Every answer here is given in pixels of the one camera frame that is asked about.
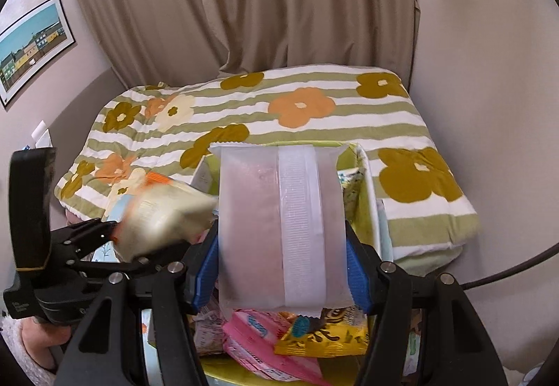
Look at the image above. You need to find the cream orange snack packet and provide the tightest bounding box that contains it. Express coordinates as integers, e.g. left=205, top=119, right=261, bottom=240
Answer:
left=107, top=172, right=219, bottom=262

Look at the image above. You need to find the floral striped blanket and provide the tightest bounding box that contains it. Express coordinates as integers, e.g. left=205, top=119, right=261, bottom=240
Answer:
left=55, top=65, right=481, bottom=262

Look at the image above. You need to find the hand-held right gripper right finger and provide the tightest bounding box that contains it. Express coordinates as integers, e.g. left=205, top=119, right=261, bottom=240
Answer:
left=344, top=220, right=509, bottom=386

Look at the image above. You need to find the framed landscape picture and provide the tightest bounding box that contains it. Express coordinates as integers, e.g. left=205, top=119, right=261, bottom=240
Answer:
left=0, top=0, right=77, bottom=109

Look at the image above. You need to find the person's left forearm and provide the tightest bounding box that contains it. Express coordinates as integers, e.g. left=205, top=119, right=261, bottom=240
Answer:
left=0, top=315, right=57, bottom=386

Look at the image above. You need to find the beige printed snack packet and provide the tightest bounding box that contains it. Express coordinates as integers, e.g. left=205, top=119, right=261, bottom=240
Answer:
left=192, top=299, right=225, bottom=356

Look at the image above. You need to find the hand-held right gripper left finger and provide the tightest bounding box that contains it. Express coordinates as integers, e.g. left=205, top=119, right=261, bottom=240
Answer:
left=55, top=222, right=221, bottom=386

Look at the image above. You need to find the yellow-green storage box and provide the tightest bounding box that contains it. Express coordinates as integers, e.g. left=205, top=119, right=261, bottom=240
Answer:
left=190, top=141, right=389, bottom=386

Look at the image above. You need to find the pink snack packet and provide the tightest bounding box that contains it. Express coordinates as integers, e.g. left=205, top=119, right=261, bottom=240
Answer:
left=223, top=309, right=333, bottom=386

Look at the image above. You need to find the black cable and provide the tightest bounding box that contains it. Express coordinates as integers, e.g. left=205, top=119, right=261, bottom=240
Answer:
left=463, top=243, right=559, bottom=291

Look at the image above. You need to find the white wall socket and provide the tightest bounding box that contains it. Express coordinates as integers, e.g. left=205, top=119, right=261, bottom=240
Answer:
left=31, top=120, right=53, bottom=148

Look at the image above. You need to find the daisy print blue cloth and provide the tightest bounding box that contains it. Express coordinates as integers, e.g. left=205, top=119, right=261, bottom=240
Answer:
left=89, top=194, right=424, bottom=386

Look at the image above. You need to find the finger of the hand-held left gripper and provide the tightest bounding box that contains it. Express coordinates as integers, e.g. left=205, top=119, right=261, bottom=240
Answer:
left=70, top=238, right=191, bottom=277
left=51, top=217, right=121, bottom=249

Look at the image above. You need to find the yellow green snack packet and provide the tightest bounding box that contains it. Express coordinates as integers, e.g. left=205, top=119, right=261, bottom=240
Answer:
left=338, top=167, right=365, bottom=221

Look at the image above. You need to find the translucent white snack packet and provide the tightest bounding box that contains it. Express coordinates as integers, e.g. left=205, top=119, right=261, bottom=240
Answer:
left=210, top=142, right=354, bottom=319

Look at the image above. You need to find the person's left hand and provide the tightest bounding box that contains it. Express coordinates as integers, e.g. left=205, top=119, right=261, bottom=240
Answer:
left=20, top=316, right=75, bottom=371

